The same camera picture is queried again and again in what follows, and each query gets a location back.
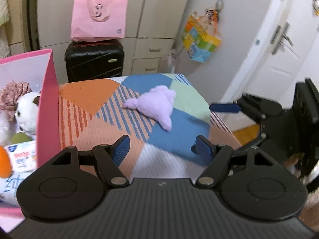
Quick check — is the pink cardboard box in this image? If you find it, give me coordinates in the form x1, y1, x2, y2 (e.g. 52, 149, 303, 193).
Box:
0, 48, 62, 233

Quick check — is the purple plush toy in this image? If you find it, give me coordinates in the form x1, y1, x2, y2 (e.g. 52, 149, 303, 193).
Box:
122, 85, 176, 132

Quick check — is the large blue wet wipes pack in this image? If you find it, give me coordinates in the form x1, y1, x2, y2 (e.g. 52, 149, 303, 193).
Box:
0, 172, 30, 207

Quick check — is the white fluffy plush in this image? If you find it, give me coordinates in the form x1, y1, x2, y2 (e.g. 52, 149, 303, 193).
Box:
0, 111, 18, 147

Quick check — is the white door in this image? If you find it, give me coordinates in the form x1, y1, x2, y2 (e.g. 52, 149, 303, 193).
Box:
221, 0, 318, 102

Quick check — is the small white tissue pack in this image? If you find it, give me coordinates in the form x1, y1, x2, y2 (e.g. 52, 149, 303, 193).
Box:
5, 140, 37, 172

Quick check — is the colourful hanging paper bag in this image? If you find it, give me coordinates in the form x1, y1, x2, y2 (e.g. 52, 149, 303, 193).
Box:
181, 0, 224, 63

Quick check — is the black suitcase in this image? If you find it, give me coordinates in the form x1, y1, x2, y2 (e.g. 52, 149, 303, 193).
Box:
64, 39, 124, 83

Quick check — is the silver door handle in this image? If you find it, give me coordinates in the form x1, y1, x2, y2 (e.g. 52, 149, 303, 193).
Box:
270, 22, 294, 55

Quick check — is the pink tote bag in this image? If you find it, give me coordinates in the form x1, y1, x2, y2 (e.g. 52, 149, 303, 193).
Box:
71, 0, 128, 42

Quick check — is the hand with painted nails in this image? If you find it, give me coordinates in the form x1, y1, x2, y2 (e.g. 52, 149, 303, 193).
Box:
283, 153, 304, 174

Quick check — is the orange egg-shaped sponge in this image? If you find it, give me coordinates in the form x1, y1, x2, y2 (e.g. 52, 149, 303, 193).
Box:
0, 146, 12, 178

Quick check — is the cream knitted cardigan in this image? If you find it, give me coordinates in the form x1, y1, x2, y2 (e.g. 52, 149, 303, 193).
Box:
0, 0, 10, 58

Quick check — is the beige wardrobe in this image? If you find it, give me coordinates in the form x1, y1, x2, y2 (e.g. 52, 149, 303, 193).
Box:
4, 0, 188, 83

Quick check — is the white brown plush cat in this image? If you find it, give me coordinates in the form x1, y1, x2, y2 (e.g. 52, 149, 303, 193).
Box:
15, 92, 40, 135

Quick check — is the green egg-shaped sponge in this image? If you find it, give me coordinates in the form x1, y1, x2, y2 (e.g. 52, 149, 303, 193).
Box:
10, 132, 33, 145

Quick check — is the floral pink fabric scrunchie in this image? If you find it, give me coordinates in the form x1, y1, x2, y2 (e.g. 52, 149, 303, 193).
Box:
1, 80, 32, 122

